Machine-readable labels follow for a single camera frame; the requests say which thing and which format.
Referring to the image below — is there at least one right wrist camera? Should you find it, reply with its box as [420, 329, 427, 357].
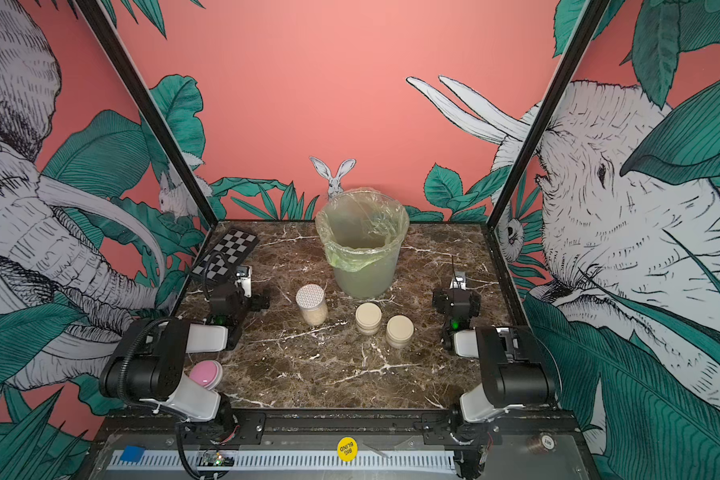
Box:
[450, 271, 467, 290]

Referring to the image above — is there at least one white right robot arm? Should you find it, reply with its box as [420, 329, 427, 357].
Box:
[432, 288, 556, 423]

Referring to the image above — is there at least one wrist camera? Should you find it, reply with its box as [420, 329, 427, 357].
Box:
[450, 271, 467, 290]
[235, 265, 252, 298]

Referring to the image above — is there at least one yellow round sticker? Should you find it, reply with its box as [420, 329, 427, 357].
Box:
[336, 437, 359, 463]

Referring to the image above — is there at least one blue tape piece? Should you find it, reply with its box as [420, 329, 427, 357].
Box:
[119, 445, 146, 464]

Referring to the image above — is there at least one white bin with green bag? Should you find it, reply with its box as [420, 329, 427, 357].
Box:
[315, 188, 410, 299]

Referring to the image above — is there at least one copper wire spool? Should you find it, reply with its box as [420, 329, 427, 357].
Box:
[526, 432, 557, 455]

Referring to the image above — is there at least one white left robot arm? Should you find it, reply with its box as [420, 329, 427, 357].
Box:
[98, 283, 271, 436]

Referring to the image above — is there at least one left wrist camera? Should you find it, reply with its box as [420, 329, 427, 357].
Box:
[235, 265, 252, 298]

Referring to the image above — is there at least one rice jar with beige lid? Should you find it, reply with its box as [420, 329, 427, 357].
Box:
[386, 315, 414, 349]

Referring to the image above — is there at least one pink round button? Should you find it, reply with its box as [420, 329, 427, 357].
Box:
[189, 360, 223, 390]

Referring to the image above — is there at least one black white checkerboard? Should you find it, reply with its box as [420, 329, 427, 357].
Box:
[190, 228, 259, 286]

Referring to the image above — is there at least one white slotted cable duct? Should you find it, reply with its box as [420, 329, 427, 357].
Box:
[106, 450, 456, 474]

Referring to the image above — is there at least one jar with patterned lid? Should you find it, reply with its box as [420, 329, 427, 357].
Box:
[296, 284, 328, 326]

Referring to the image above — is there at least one small green circuit board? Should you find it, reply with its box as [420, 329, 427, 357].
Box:
[198, 452, 235, 468]

